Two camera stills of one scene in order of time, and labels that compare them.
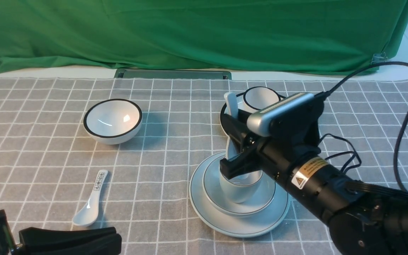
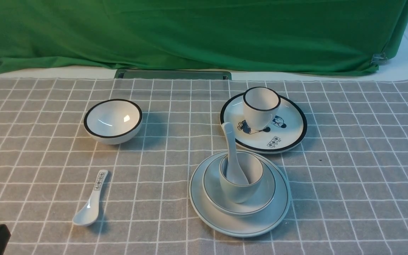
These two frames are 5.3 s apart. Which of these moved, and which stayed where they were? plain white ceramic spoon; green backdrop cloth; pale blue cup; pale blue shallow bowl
Moved: plain white ceramic spoon
Stayed: pale blue shallow bowl; pale blue cup; green backdrop cloth
